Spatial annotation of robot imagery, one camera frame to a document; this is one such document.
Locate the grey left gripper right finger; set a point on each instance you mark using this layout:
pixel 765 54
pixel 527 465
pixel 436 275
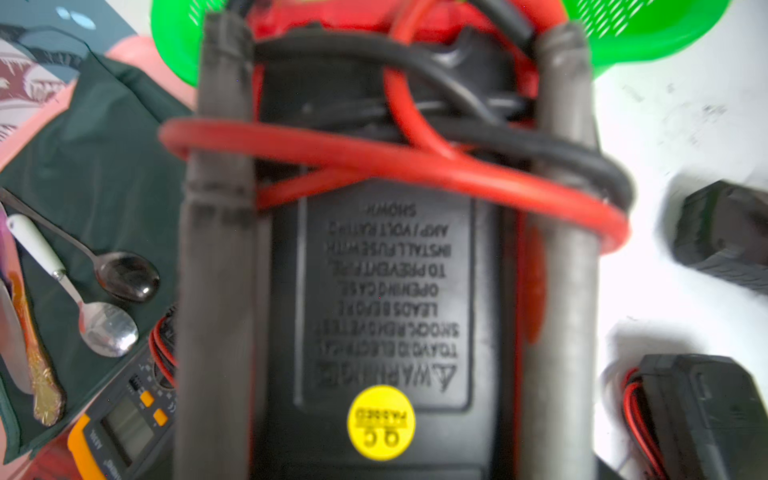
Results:
pixel 557 356

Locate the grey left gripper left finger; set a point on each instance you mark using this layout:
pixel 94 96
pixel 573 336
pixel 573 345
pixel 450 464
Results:
pixel 215 323

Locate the black multimeter red leads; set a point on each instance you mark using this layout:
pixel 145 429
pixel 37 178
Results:
pixel 696 417

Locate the red clamp multimeter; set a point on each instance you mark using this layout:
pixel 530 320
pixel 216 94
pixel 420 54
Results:
pixel 396 175

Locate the yellow multimeter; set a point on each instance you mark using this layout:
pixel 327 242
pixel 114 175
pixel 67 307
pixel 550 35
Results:
pixel 127 431

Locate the green plastic basket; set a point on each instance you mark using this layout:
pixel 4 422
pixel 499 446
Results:
pixel 617 31

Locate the dark metal spoon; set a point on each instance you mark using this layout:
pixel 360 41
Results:
pixel 124 275

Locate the dark green cloth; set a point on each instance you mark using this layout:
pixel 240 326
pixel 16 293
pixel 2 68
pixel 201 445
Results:
pixel 102 210

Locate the white-handled spoon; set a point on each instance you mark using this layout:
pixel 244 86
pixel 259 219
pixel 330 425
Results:
pixel 106 329

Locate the gold-handled knife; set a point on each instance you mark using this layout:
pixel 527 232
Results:
pixel 22 350

